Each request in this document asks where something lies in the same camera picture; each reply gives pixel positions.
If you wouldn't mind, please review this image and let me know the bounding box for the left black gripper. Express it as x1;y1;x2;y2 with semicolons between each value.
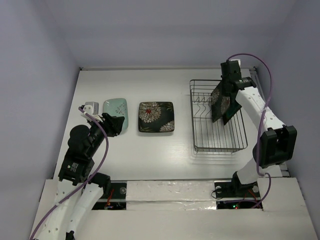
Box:
88;111;125;156

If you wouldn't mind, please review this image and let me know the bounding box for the light green plate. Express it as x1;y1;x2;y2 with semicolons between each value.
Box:
102;98;129;135

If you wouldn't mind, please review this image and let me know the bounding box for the dark green square plate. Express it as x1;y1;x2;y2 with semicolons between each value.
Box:
222;101;242;125

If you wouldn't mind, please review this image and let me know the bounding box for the black floral square plate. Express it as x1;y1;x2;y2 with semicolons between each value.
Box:
138;101;175;133

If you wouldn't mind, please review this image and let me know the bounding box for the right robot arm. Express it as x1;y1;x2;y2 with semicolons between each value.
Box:
220;60;298;196

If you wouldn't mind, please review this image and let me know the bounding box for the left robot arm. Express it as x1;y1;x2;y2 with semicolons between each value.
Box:
30;111;125;240

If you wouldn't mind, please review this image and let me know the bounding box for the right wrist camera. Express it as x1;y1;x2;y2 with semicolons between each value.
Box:
228;58;241;67

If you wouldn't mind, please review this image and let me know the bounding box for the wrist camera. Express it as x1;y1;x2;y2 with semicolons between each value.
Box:
228;58;241;67
78;101;99;119

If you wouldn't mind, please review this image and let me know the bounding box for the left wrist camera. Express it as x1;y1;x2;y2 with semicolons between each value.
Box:
78;101;99;119

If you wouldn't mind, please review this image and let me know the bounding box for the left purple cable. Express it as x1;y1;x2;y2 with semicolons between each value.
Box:
29;107;109;240

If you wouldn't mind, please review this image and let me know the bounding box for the wire dish rack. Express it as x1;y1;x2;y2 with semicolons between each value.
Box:
189;79;248;154

